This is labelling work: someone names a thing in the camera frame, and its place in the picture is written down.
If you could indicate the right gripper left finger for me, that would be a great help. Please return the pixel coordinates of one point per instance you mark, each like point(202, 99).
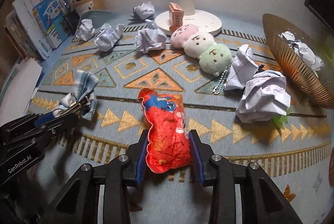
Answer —
point(126, 170)

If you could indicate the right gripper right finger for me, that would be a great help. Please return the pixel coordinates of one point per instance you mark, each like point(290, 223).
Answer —
point(213, 170)

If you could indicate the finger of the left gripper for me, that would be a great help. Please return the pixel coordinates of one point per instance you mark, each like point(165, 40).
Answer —
point(13, 140)
point(27, 122)

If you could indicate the red orange plush pouch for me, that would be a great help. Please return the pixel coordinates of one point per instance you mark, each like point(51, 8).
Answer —
point(168, 141)

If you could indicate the blue plaid bow hair clip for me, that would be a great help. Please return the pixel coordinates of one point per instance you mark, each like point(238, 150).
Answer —
point(82, 96)

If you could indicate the three-ball dango plush toy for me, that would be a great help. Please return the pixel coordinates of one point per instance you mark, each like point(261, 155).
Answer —
point(214, 58)

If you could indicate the lined paper ball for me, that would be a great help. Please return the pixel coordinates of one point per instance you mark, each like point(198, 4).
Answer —
point(302, 50)

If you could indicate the white paper sheets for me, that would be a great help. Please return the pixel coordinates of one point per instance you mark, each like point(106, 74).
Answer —
point(20, 91)

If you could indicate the small green toy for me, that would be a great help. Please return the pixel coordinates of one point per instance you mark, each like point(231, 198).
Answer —
point(279, 120)

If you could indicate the stack of upright books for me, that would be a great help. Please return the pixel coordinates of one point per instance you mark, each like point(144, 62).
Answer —
point(24, 12)

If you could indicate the blue cover book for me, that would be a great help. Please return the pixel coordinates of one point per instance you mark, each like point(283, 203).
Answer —
point(51, 19)

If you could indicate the black mesh pen holder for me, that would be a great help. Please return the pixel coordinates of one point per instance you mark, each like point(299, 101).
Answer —
point(72, 18)

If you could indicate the golden wicker basket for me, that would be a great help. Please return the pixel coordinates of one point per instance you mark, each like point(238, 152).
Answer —
point(319, 86)

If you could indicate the brown cardboard box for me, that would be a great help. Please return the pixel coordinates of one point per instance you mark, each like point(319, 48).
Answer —
point(82, 6)

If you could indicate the small orange card box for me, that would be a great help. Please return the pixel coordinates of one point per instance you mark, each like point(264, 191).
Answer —
point(175, 15)

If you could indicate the white desk lamp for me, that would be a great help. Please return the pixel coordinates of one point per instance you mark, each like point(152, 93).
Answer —
point(188, 14)

